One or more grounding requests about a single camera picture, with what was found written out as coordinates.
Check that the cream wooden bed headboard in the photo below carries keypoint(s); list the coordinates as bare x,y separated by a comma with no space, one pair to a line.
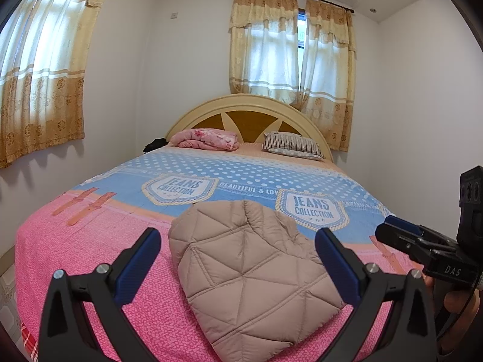
245,101

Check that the beige puffer jacket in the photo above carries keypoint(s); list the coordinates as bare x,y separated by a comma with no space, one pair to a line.
245,271

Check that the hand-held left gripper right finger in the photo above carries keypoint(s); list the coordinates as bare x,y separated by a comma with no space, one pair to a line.
337,267

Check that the striped pillow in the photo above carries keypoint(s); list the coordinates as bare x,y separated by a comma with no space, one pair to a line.
290,143

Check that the person's right hand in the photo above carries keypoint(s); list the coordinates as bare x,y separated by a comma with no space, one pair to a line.
458,301

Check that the red plaid sheet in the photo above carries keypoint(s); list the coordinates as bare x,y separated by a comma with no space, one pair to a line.
29,341

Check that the pink floral folded blanket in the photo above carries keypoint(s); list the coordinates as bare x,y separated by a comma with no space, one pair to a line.
203,139

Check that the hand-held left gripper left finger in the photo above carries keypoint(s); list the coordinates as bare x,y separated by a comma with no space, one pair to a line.
139,264

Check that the black cloth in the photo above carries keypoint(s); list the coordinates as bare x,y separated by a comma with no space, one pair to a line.
156,144

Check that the wide yellow sheer curtain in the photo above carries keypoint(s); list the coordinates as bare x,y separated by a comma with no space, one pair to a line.
45,83

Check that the yellow sheer curtain panel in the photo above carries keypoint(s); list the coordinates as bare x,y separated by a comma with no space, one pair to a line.
260,45
328,83

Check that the window frame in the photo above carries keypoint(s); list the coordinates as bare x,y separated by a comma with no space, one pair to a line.
302,26

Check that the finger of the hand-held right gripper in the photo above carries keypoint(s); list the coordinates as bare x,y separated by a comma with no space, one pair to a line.
400,243
402,224

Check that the blue pink printed bedspread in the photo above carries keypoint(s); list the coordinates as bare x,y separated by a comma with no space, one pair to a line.
113,233

